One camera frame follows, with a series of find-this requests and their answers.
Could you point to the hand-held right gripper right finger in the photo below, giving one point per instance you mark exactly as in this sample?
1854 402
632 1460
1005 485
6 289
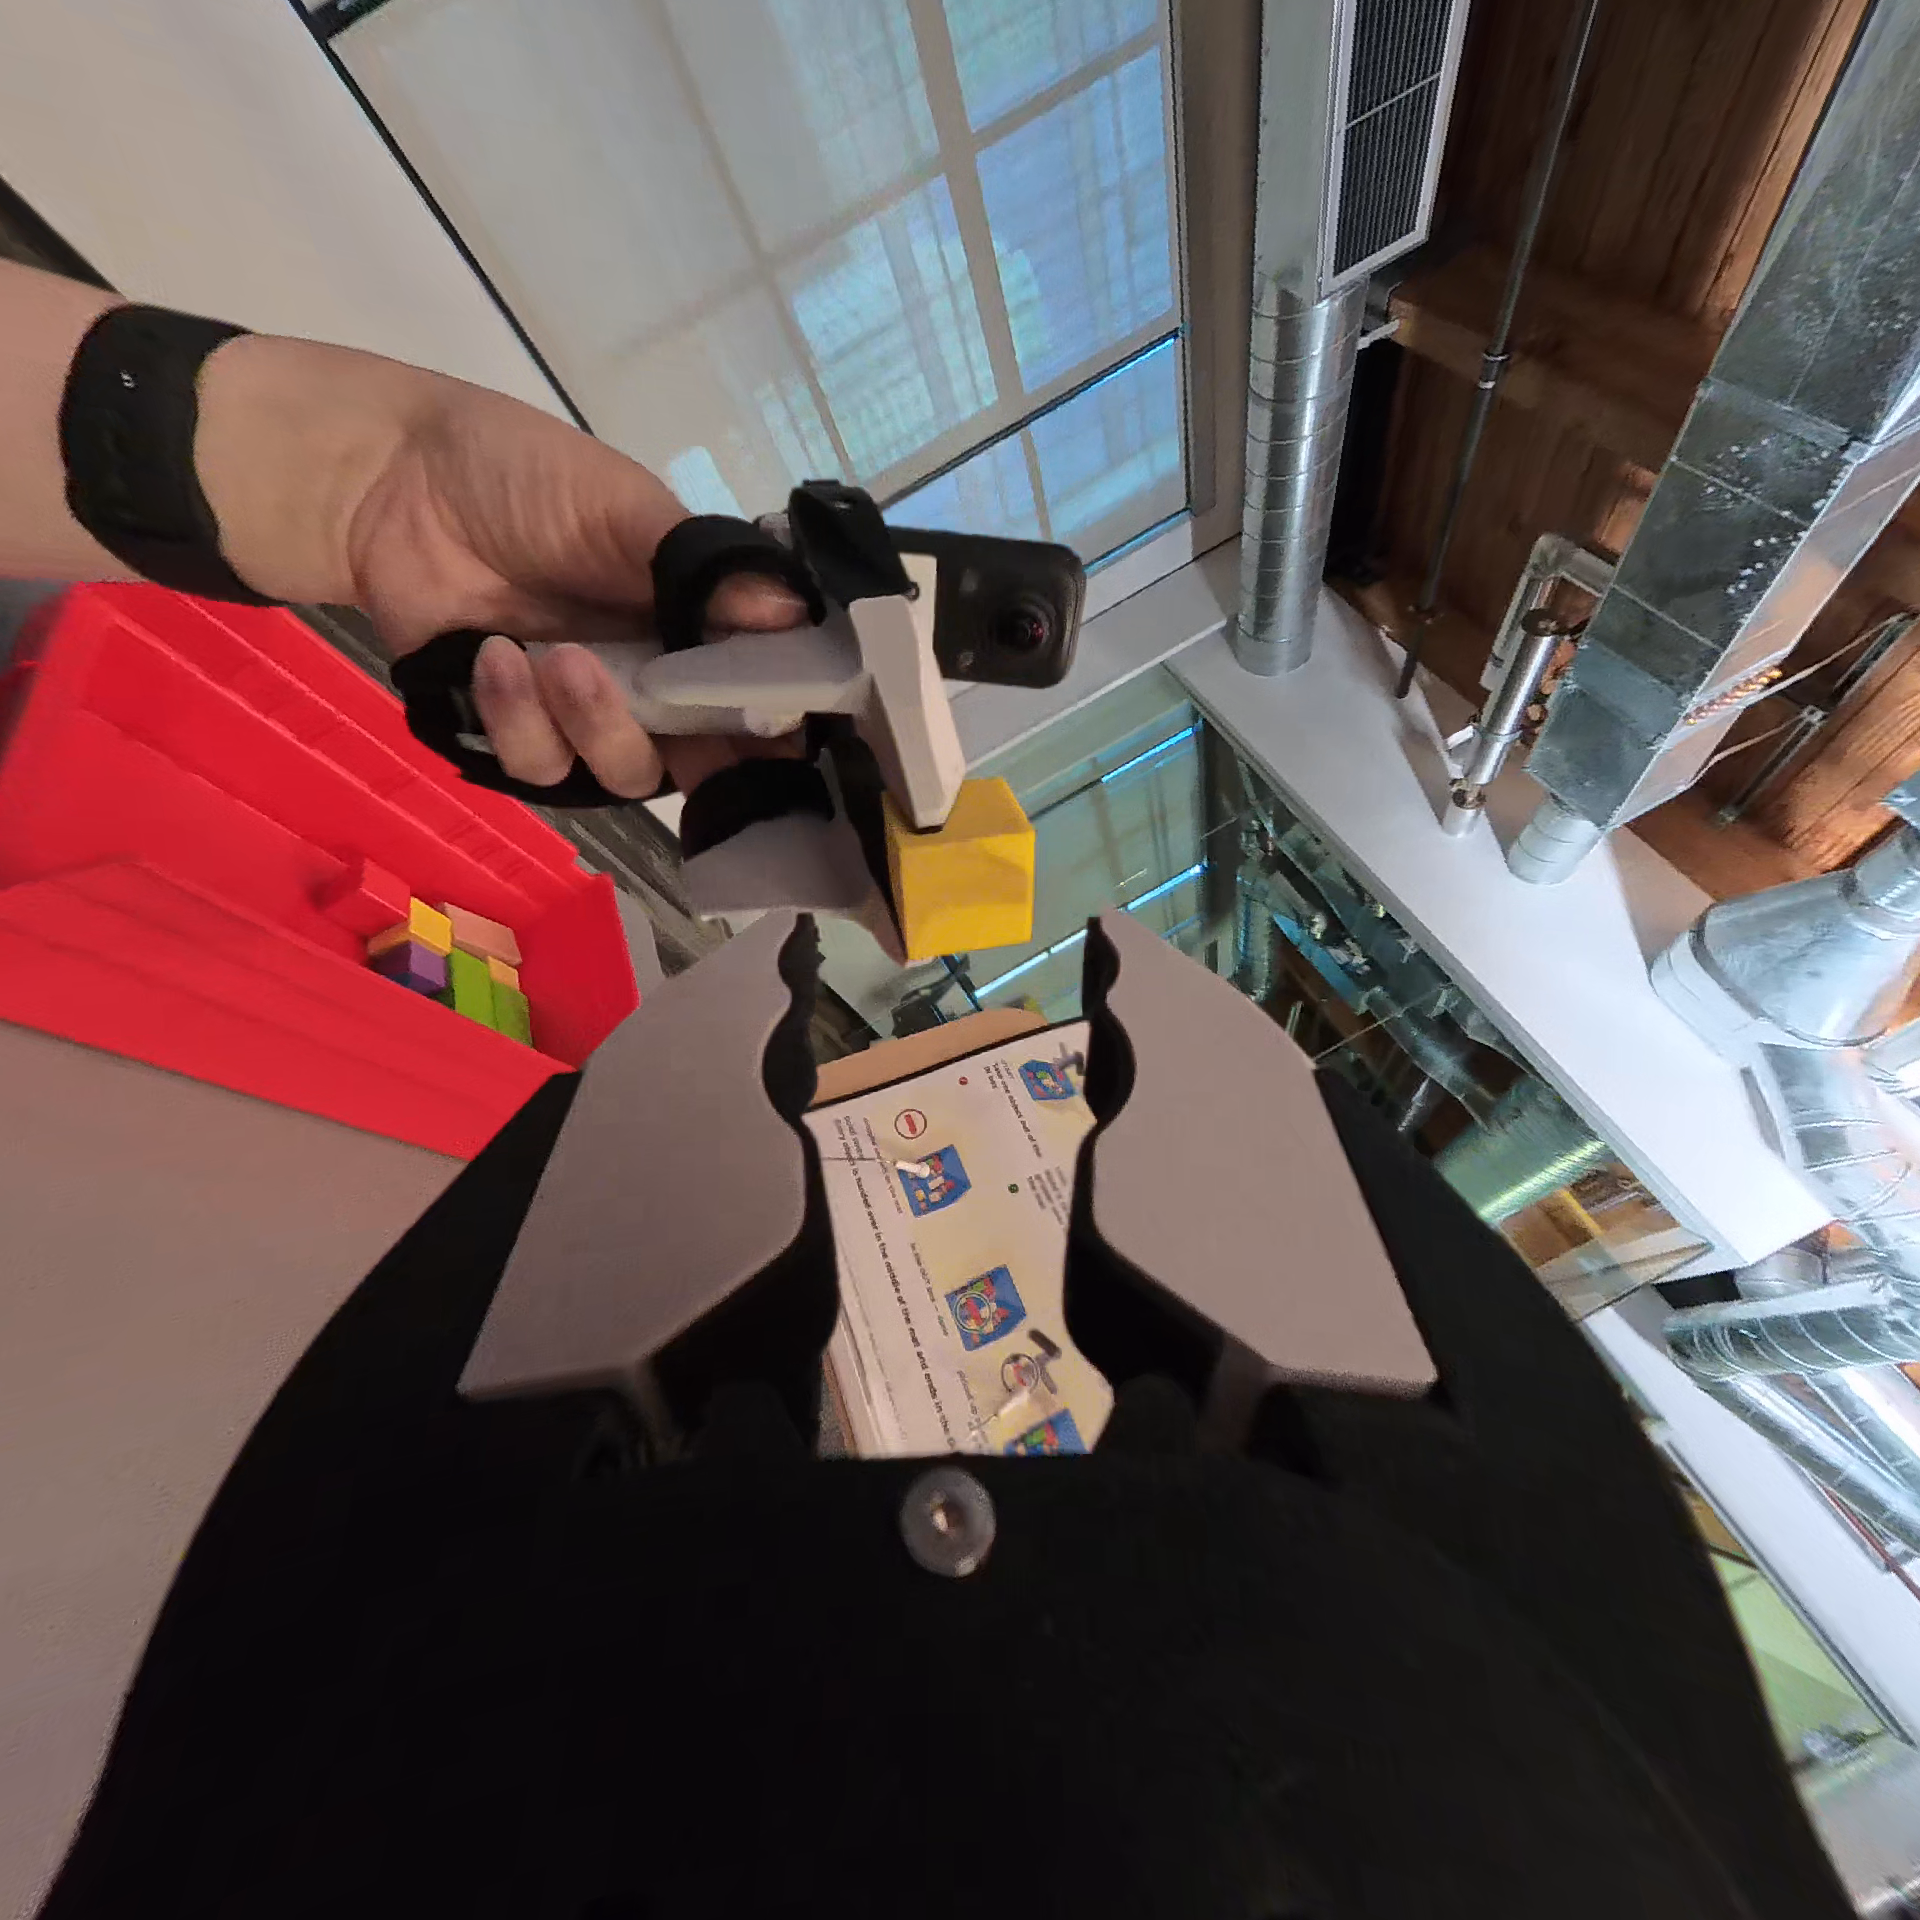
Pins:
1243 1215

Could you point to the large blind-covered window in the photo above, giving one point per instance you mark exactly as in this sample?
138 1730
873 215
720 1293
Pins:
900 225

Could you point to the printed instruction sheet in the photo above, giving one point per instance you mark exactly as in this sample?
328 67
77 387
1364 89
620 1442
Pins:
960 1244

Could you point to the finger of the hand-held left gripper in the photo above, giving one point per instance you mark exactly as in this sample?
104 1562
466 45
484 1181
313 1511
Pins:
915 704
779 885

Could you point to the silver vertical round duct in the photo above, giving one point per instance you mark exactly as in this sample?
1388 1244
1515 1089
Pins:
1299 480

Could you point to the silver duct cluster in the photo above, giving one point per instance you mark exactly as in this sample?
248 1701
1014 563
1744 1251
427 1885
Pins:
1800 1019

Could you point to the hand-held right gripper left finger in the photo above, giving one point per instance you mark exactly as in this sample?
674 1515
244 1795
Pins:
661 1200

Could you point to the person's left forearm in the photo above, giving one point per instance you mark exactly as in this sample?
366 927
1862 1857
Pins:
30 420

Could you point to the instruction sheet on stand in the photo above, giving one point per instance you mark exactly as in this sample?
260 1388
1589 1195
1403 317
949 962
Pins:
900 1059

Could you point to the yellow wooden cube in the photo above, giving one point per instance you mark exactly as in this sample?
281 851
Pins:
960 868

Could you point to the rectangular metal duct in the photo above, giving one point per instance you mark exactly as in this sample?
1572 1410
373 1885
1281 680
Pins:
1769 450

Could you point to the red plastic bin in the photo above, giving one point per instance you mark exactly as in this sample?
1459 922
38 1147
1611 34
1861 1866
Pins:
181 839

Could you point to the white vent grille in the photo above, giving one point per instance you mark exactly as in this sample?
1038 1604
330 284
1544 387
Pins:
1395 135

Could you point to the pile of coloured wooden blocks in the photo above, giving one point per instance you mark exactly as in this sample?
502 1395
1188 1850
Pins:
450 967

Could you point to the person's left hand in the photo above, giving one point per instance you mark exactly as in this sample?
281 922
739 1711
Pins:
493 511

